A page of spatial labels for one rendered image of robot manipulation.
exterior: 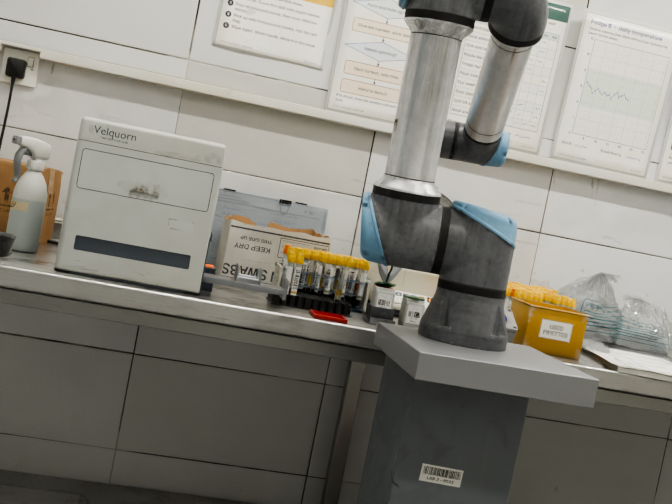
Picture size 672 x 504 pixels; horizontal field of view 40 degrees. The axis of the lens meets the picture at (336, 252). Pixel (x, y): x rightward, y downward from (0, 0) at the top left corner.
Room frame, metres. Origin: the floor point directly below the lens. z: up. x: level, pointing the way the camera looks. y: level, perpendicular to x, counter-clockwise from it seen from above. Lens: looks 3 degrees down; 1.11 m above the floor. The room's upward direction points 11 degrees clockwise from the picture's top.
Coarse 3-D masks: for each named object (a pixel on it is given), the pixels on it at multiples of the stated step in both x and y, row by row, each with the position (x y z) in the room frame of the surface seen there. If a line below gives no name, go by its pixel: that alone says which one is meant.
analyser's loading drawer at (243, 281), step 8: (208, 280) 1.80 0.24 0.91; (216, 280) 1.80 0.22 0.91; (224, 280) 1.80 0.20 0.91; (232, 280) 1.81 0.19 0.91; (240, 280) 1.81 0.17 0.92; (248, 280) 1.81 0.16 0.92; (256, 280) 1.81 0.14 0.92; (288, 280) 1.83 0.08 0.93; (248, 288) 1.81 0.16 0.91; (256, 288) 1.81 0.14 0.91; (264, 288) 1.81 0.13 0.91; (272, 288) 1.82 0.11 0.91; (280, 288) 1.84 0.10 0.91; (280, 296) 1.86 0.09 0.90
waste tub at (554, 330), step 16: (512, 304) 2.05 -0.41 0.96; (528, 304) 1.95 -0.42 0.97; (544, 304) 2.07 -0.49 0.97; (528, 320) 1.94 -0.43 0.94; (544, 320) 1.94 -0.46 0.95; (560, 320) 1.95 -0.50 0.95; (576, 320) 1.95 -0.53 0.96; (528, 336) 1.94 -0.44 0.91; (544, 336) 1.94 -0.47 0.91; (560, 336) 1.95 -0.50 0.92; (576, 336) 1.95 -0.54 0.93; (544, 352) 1.94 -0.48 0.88; (560, 352) 1.95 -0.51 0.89; (576, 352) 1.95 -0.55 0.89
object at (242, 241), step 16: (224, 224) 2.25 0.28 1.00; (240, 224) 2.08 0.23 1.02; (272, 224) 2.38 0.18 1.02; (224, 240) 2.13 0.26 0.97; (240, 240) 2.08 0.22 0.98; (256, 240) 2.09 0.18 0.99; (272, 240) 2.10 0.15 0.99; (288, 240) 2.10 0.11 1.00; (304, 240) 2.11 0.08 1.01; (320, 240) 2.12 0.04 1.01; (224, 256) 2.08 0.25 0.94; (240, 256) 2.09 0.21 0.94; (256, 256) 2.09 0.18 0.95; (272, 256) 2.10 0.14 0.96; (224, 272) 2.08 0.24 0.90; (240, 272) 2.09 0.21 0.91; (256, 272) 2.09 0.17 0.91; (272, 272) 2.10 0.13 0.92
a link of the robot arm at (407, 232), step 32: (416, 0) 1.49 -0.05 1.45; (448, 0) 1.46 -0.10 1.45; (480, 0) 1.47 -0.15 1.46; (416, 32) 1.50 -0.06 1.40; (448, 32) 1.48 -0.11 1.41; (416, 64) 1.50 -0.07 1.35; (448, 64) 1.50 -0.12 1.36; (416, 96) 1.50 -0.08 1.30; (448, 96) 1.51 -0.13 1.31; (416, 128) 1.50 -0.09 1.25; (416, 160) 1.50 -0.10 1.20; (384, 192) 1.51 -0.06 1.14; (416, 192) 1.50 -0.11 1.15; (384, 224) 1.50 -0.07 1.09; (416, 224) 1.50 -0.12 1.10; (384, 256) 1.52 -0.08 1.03; (416, 256) 1.51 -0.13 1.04
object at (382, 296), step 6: (378, 288) 1.91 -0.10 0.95; (384, 288) 1.91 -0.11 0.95; (390, 288) 1.92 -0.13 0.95; (372, 294) 1.93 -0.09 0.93; (378, 294) 1.90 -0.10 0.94; (384, 294) 1.90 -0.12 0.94; (390, 294) 1.90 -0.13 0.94; (372, 300) 1.92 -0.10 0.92; (378, 300) 1.90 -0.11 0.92; (384, 300) 1.90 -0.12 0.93; (390, 300) 1.90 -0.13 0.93; (378, 306) 1.90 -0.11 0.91; (384, 306) 1.90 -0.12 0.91; (390, 306) 1.90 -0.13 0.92
